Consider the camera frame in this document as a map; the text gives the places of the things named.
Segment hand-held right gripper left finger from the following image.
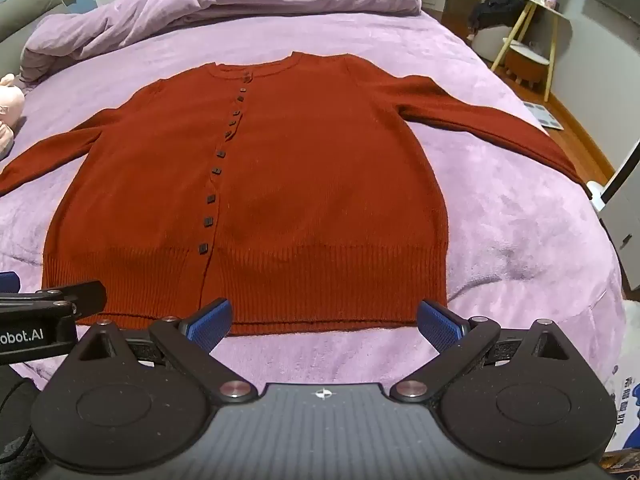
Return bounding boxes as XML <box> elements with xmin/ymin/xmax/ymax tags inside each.
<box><xmin>75</xmin><ymin>297</ymin><xmax>259</xmax><ymax>404</ymax></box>

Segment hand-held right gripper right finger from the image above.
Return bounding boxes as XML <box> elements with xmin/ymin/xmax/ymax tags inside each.
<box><xmin>389</xmin><ymin>299</ymin><xmax>574</xmax><ymax>404</ymax></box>

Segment red knitted cardigan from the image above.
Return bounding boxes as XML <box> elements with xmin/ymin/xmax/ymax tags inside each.
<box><xmin>0</xmin><ymin>51</ymin><xmax>594</xmax><ymax>337</ymax></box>

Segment dark clothes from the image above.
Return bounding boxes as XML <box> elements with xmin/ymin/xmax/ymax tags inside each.
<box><xmin>467</xmin><ymin>0</ymin><xmax>529</xmax><ymax>44</ymax></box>

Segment purple bed sheet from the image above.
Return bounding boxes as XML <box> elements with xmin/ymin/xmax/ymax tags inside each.
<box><xmin>0</xmin><ymin>7</ymin><xmax>629</xmax><ymax>392</ymax></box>

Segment pink plush toy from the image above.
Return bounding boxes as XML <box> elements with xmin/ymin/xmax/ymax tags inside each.
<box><xmin>0</xmin><ymin>72</ymin><xmax>27</xmax><ymax>161</ymax></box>

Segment printed cardboard box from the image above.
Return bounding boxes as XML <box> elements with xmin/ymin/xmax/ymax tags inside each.
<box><xmin>600</xmin><ymin>360</ymin><xmax>640</xmax><ymax>480</ymax></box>

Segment white panel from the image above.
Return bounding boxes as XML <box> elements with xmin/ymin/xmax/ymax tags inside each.
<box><xmin>586</xmin><ymin>140</ymin><xmax>640</xmax><ymax>293</ymax></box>

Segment grey headboard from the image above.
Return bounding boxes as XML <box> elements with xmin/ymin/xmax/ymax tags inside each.
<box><xmin>0</xmin><ymin>0</ymin><xmax>69</xmax><ymax>79</ymax></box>

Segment white and brown footstool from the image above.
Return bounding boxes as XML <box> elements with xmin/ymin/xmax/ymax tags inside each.
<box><xmin>502</xmin><ymin>42</ymin><xmax>552</xmax><ymax>94</ymax></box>

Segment purple duvet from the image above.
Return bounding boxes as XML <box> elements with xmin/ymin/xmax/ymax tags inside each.
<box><xmin>20</xmin><ymin>0</ymin><xmax>424</xmax><ymax>84</ymax></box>

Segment round side table wooden legs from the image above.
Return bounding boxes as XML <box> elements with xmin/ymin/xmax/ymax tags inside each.
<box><xmin>490</xmin><ymin>0</ymin><xmax>572</xmax><ymax>104</ymax></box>

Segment black cable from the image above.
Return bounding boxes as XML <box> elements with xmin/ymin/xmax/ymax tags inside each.
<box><xmin>0</xmin><ymin>377</ymin><xmax>41</xmax><ymax>466</ymax></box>

